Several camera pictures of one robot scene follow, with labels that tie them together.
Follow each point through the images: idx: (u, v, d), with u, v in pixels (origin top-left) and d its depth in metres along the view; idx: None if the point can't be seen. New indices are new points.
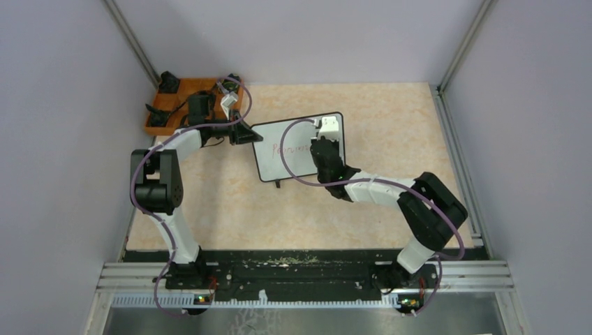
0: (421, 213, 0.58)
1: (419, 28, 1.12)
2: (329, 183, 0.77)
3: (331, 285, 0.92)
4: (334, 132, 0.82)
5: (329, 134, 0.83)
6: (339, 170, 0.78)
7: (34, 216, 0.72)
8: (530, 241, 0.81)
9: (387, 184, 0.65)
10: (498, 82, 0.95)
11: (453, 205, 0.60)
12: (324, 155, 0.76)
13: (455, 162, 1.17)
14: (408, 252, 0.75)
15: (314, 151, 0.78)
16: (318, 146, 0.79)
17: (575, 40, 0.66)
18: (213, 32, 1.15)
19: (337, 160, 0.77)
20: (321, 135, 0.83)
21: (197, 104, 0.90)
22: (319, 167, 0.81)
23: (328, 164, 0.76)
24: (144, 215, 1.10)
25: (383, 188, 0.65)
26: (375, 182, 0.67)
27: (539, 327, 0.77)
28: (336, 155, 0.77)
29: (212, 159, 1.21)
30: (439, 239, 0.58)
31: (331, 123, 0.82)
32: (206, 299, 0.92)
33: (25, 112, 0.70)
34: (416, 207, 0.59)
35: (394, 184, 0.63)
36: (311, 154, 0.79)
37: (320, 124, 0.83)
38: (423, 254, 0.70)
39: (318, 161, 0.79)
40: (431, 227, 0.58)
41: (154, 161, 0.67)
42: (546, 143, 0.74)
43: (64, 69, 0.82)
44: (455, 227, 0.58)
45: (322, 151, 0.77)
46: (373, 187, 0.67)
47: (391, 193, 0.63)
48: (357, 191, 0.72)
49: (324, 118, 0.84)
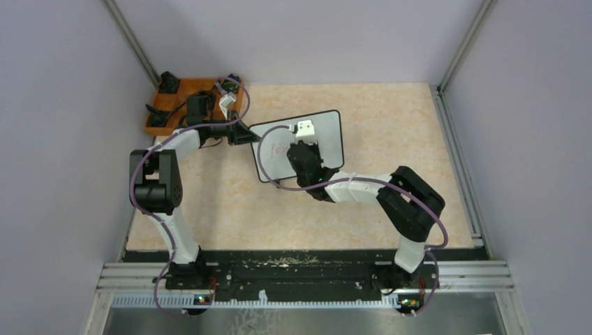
0: (401, 206, 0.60)
1: (419, 28, 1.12)
2: (309, 186, 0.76)
3: (331, 285, 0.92)
4: (311, 136, 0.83)
5: (306, 138, 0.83)
6: (317, 173, 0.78)
7: (33, 216, 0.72)
8: (530, 241, 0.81)
9: (365, 182, 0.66)
10: (498, 82, 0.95)
11: (430, 195, 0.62)
12: (301, 159, 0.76)
13: (455, 162, 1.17)
14: (403, 250, 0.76)
15: (291, 155, 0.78)
16: (295, 151, 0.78)
17: (575, 40, 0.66)
18: (213, 32, 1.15)
19: (314, 162, 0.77)
20: (298, 139, 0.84)
21: (195, 105, 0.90)
22: (298, 172, 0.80)
23: (306, 167, 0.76)
24: (144, 215, 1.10)
25: (361, 186, 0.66)
26: (353, 181, 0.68)
27: (539, 327, 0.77)
28: (313, 158, 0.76)
29: (212, 159, 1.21)
30: (421, 230, 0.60)
31: (307, 127, 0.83)
32: (206, 299, 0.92)
33: (25, 112, 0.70)
34: (396, 202, 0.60)
35: (372, 181, 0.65)
36: (289, 159, 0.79)
37: (296, 128, 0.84)
38: (417, 249, 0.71)
39: (296, 165, 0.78)
40: (412, 219, 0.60)
41: (153, 161, 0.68)
42: (546, 142, 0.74)
43: (63, 70, 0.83)
44: (436, 215, 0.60)
45: (299, 155, 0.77)
46: (353, 185, 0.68)
47: (371, 190, 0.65)
48: (338, 192, 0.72)
49: (299, 123, 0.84)
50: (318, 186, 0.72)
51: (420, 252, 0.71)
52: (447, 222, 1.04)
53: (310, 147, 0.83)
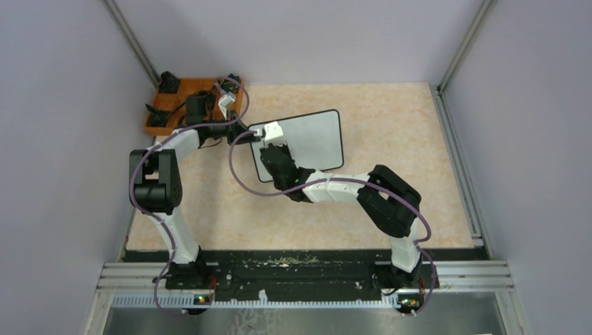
0: (380, 205, 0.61)
1: (419, 27, 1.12)
2: (287, 188, 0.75)
3: (331, 285, 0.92)
4: (280, 137, 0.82)
5: (276, 139, 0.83)
6: (293, 174, 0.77)
7: (33, 216, 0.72)
8: (530, 241, 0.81)
9: (344, 182, 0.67)
10: (498, 82, 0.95)
11: (408, 192, 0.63)
12: (275, 162, 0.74)
13: (455, 162, 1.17)
14: (396, 251, 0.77)
15: (264, 159, 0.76)
16: (268, 155, 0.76)
17: (575, 40, 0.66)
18: (213, 33, 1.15)
19: (289, 163, 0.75)
20: (268, 143, 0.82)
21: (195, 105, 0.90)
22: (272, 174, 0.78)
23: (281, 169, 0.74)
24: (144, 215, 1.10)
25: (341, 187, 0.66)
26: (331, 181, 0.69)
27: (539, 327, 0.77)
28: (287, 160, 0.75)
29: (212, 159, 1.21)
30: (401, 227, 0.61)
31: (275, 129, 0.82)
32: (206, 299, 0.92)
33: (26, 112, 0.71)
34: (375, 200, 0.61)
35: (350, 181, 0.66)
36: (262, 163, 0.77)
37: (264, 132, 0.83)
38: (404, 247, 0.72)
39: (270, 169, 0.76)
40: (392, 216, 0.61)
41: (153, 160, 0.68)
42: (546, 142, 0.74)
43: (64, 70, 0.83)
44: (415, 210, 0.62)
45: (273, 158, 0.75)
46: (331, 186, 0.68)
47: (350, 190, 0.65)
48: (316, 192, 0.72)
49: (266, 125, 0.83)
50: (297, 189, 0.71)
51: (410, 248, 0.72)
52: (447, 221, 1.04)
53: (281, 149, 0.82)
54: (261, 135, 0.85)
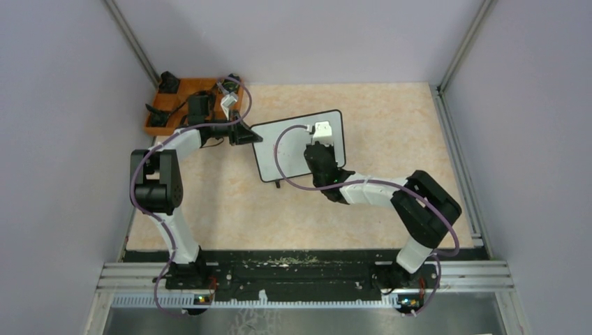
0: (416, 211, 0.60)
1: (419, 28, 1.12)
2: (324, 187, 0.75)
3: (331, 285, 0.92)
4: (327, 137, 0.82)
5: (322, 139, 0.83)
6: (334, 174, 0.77)
7: (33, 216, 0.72)
8: (530, 242, 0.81)
9: (380, 185, 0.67)
10: (498, 82, 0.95)
11: (446, 202, 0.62)
12: (317, 158, 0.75)
13: (455, 162, 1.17)
14: (407, 252, 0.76)
15: (308, 155, 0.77)
16: (311, 151, 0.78)
17: (575, 40, 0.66)
18: (213, 32, 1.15)
19: (331, 163, 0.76)
20: (315, 140, 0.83)
21: (196, 104, 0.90)
22: (312, 172, 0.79)
23: (322, 167, 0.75)
24: (144, 215, 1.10)
25: (376, 188, 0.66)
26: (369, 183, 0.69)
27: (539, 327, 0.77)
28: (330, 159, 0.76)
29: (212, 159, 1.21)
30: (434, 236, 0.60)
31: (324, 128, 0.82)
32: (206, 299, 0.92)
33: (25, 112, 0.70)
34: (410, 205, 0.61)
35: (387, 183, 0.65)
36: (305, 159, 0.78)
37: (314, 129, 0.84)
38: (422, 253, 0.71)
39: (312, 165, 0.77)
40: (426, 224, 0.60)
41: (154, 161, 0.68)
42: (546, 142, 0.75)
43: (63, 70, 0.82)
44: (449, 222, 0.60)
45: (315, 155, 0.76)
46: (368, 188, 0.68)
47: (385, 192, 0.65)
48: (353, 193, 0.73)
49: (317, 123, 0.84)
50: (334, 187, 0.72)
51: (424, 255, 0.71)
52: None
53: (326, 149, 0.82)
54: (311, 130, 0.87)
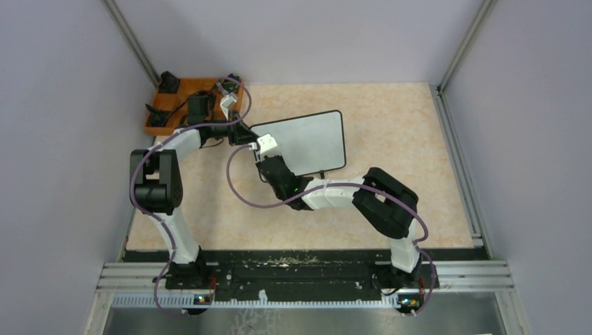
0: (377, 207, 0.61)
1: (419, 28, 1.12)
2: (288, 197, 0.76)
3: (331, 285, 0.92)
4: (274, 147, 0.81)
5: (270, 151, 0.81)
6: (292, 182, 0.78)
7: (33, 216, 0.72)
8: (530, 241, 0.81)
9: (340, 187, 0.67)
10: (498, 82, 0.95)
11: (403, 192, 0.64)
12: (274, 172, 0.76)
13: (455, 162, 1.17)
14: (395, 252, 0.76)
15: (263, 170, 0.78)
16: (266, 165, 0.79)
17: (574, 41, 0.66)
18: (213, 32, 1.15)
19: (287, 172, 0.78)
20: (263, 155, 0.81)
21: (196, 104, 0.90)
22: (272, 185, 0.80)
23: (280, 178, 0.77)
24: (144, 215, 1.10)
25: (337, 192, 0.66)
26: (329, 187, 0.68)
27: (539, 327, 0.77)
28: (286, 169, 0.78)
29: (212, 159, 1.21)
30: (399, 228, 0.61)
31: (269, 141, 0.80)
32: (206, 299, 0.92)
33: (26, 112, 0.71)
34: (371, 202, 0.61)
35: (345, 185, 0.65)
36: (262, 174, 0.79)
37: (258, 145, 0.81)
38: (403, 247, 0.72)
39: (269, 179, 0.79)
40: (389, 218, 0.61)
41: (154, 161, 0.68)
42: (546, 142, 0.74)
43: (63, 70, 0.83)
44: (412, 211, 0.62)
45: (271, 167, 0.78)
46: (329, 192, 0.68)
47: (346, 195, 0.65)
48: (315, 199, 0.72)
49: (259, 138, 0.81)
50: (296, 197, 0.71)
51: (409, 249, 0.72)
52: (447, 222, 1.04)
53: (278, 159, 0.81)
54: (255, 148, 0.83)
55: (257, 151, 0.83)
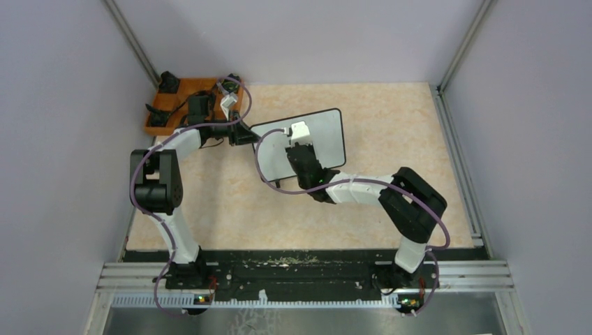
0: (403, 209, 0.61)
1: (419, 28, 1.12)
2: (311, 188, 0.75)
3: (331, 285, 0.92)
4: (306, 137, 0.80)
5: (301, 139, 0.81)
6: (318, 174, 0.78)
7: (33, 217, 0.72)
8: (530, 242, 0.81)
9: (366, 183, 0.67)
10: (498, 82, 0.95)
11: (432, 196, 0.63)
12: (302, 160, 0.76)
13: (455, 162, 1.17)
14: (403, 251, 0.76)
15: (291, 157, 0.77)
16: (294, 153, 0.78)
17: (574, 42, 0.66)
18: (213, 32, 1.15)
19: (315, 163, 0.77)
20: (294, 141, 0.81)
21: (197, 105, 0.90)
22: (297, 174, 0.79)
23: (307, 167, 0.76)
24: (144, 215, 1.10)
25: (363, 188, 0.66)
26: (355, 182, 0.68)
27: (539, 327, 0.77)
28: (314, 160, 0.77)
29: (212, 159, 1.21)
30: (422, 232, 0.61)
31: (302, 129, 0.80)
32: (206, 299, 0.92)
33: (26, 113, 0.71)
34: (398, 203, 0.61)
35: (373, 182, 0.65)
36: (288, 161, 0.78)
37: (290, 131, 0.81)
38: (415, 250, 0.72)
39: (296, 167, 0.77)
40: (414, 220, 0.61)
41: (154, 161, 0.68)
42: (546, 142, 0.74)
43: (63, 70, 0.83)
44: (438, 216, 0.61)
45: (299, 156, 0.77)
46: (354, 187, 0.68)
47: (372, 191, 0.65)
48: (339, 193, 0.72)
49: (293, 125, 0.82)
50: (320, 188, 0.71)
51: (420, 252, 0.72)
52: (447, 222, 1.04)
53: (308, 148, 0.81)
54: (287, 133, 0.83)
55: (288, 137, 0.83)
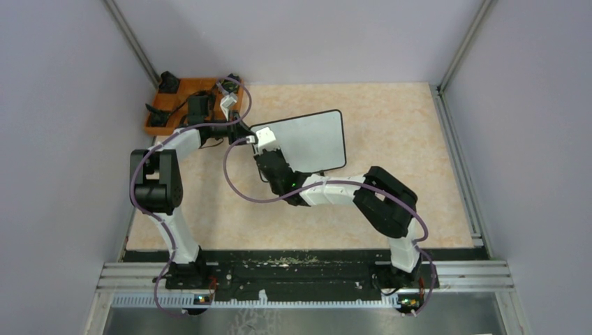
0: (378, 206, 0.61)
1: (420, 28, 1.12)
2: (284, 193, 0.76)
3: (331, 285, 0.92)
4: (272, 142, 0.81)
5: (269, 145, 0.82)
6: (290, 177, 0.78)
7: (33, 217, 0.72)
8: (530, 241, 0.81)
9: (340, 184, 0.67)
10: (498, 82, 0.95)
11: (403, 192, 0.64)
12: (271, 166, 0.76)
13: (455, 162, 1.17)
14: (395, 251, 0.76)
15: (260, 165, 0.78)
16: (263, 160, 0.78)
17: (574, 42, 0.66)
18: (213, 33, 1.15)
19: (285, 167, 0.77)
20: (261, 148, 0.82)
21: (197, 105, 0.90)
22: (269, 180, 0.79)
23: (278, 173, 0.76)
24: (143, 215, 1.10)
25: (337, 190, 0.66)
26: (328, 184, 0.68)
27: (539, 327, 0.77)
28: (283, 163, 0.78)
29: (211, 159, 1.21)
30: (398, 227, 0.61)
31: (267, 135, 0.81)
32: (206, 299, 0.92)
33: (26, 113, 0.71)
34: (371, 202, 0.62)
35: (345, 183, 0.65)
36: (260, 168, 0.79)
37: (256, 138, 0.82)
38: (403, 248, 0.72)
39: (267, 174, 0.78)
40: (389, 218, 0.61)
41: (153, 161, 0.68)
42: (546, 142, 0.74)
43: (64, 70, 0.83)
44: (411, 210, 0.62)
45: (268, 162, 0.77)
46: (328, 189, 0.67)
47: (346, 192, 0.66)
48: (313, 196, 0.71)
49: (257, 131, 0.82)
50: (293, 193, 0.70)
51: (408, 248, 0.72)
52: (447, 222, 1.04)
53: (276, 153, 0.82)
54: (253, 142, 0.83)
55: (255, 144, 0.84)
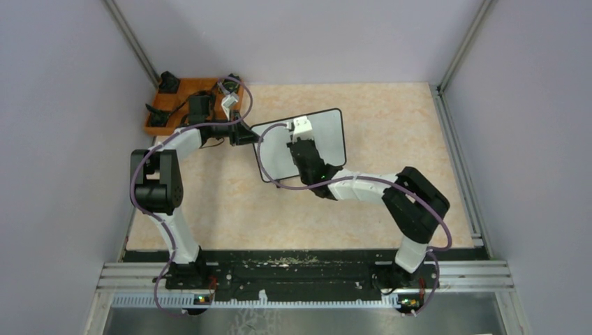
0: (407, 208, 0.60)
1: (420, 28, 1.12)
2: (313, 183, 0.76)
3: (331, 285, 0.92)
4: (308, 131, 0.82)
5: (304, 134, 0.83)
6: (320, 169, 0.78)
7: (33, 218, 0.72)
8: (530, 241, 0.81)
9: (370, 181, 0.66)
10: (498, 82, 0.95)
11: (435, 197, 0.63)
12: (305, 155, 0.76)
13: (455, 162, 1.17)
14: (405, 251, 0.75)
15: (294, 152, 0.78)
16: (297, 147, 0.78)
17: (574, 42, 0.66)
18: (213, 32, 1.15)
19: (317, 159, 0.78)
20: (295, 137, 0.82)
21: (197, 105, 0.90)
22: (299, 169, 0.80)
23: (310, 163, 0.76)
24: (144, 215, 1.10)
25: (366, 185, 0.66)
26: (359, 179, 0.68)
27: (539, 326, 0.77)
28: (316, 155, 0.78)
29: (212, 159, 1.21)
30: (424, 232, 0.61)
31: (304, 123, 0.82)
32: (206, 299, 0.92)
33: (25, 113, 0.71)
34: (401, 203, 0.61)
35: (377, 180, 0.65)
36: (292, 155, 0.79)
37: (293, 126, 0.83)
38: (417, 251, 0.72)
39: (299, 162, 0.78)
40: (417, 220, 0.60)
41: (154, 161, 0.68)
42: (546, 142, 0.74)
43: (63, 70, 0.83)
44: (440, 217, 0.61)
45: (301, 151, 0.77)
46: (357, 184, 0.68)
47: (376, 189, 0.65)
48: (342, 190, 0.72)
49: (294, 120, 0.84)
50: (322, 185, 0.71)
51: (422, 253, 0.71)
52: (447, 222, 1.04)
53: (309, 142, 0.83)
54: (290, 129, 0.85)
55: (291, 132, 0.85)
